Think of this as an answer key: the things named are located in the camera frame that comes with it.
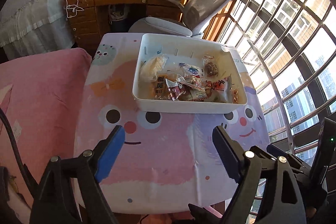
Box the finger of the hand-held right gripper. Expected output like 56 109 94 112
249 143 313 175

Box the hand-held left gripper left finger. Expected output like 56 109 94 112
29 125 126 224

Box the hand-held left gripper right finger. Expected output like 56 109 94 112
212 126 307 224

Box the white plastic storage bin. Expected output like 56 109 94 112
132 33 248 114

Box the yellow pastry packet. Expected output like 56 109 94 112
152 73 172 101

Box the white blue-print snack packet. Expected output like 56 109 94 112
178 63 205 80

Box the clear puffed rice cracker packet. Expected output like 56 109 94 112
139 54 168 83

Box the pastel cartoon tablecloth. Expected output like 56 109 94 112
73 32 271 214

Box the person's pink clothing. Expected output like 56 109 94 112
139 207 223 224

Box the white square fabric label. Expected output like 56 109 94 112
12 120 23 138

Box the black trash bin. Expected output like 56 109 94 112
108 4 130 33

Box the white lace cover cloth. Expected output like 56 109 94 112
0 0 76 60

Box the black cable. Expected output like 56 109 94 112
0 108 36 199

